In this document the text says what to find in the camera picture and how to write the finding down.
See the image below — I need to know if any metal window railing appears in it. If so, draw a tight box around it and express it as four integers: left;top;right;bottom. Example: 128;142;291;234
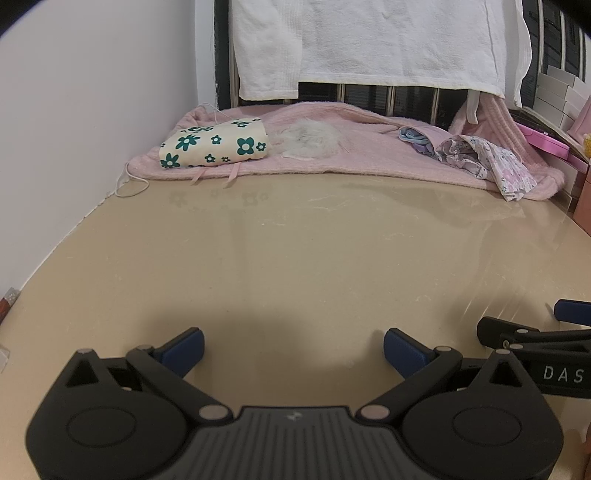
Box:
213;0;591;126

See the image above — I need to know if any pink fuzzy blanket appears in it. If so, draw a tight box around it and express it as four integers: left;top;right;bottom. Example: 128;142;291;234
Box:
127;92;566;202

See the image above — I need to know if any cream cloth with teal flowers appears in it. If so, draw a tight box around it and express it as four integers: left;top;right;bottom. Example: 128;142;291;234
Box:
159;117;269;169

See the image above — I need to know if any stack of white boxes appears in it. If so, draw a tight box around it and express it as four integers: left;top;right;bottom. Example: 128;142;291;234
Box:
534;65;591;136

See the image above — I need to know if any white hanging garment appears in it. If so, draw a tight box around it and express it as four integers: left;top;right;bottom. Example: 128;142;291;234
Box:
229;0;534;108

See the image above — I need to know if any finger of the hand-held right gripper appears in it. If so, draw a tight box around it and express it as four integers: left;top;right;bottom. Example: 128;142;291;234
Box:
553;299;591;324
476;316;591;354

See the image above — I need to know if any white cord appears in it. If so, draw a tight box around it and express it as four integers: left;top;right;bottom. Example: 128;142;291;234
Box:
113;159;150;199

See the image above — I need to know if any salmon pink storage box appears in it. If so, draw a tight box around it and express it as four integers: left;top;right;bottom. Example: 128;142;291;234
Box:
574;161;591;232

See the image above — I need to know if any small purple-blue cloth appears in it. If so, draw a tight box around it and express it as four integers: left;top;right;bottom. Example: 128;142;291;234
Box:
398;126;437;158

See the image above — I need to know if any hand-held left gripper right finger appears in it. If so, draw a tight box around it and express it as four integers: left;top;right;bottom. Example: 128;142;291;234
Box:
360;328;532;423

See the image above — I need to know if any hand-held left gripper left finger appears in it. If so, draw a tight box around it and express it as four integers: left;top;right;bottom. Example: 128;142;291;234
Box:
62;328;232;423

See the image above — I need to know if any white purple floral print cloth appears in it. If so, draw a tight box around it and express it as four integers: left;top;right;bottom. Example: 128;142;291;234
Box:
436;135;539;203

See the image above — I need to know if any grey-white fur tuft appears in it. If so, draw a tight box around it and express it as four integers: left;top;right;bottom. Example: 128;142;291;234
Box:
277;119;345;160

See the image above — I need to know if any magenta flat case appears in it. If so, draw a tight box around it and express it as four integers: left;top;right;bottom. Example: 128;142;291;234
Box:
514;121;572;161

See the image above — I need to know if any small red grey object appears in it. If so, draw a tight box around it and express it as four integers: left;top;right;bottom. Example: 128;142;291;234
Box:
0;286;22;325

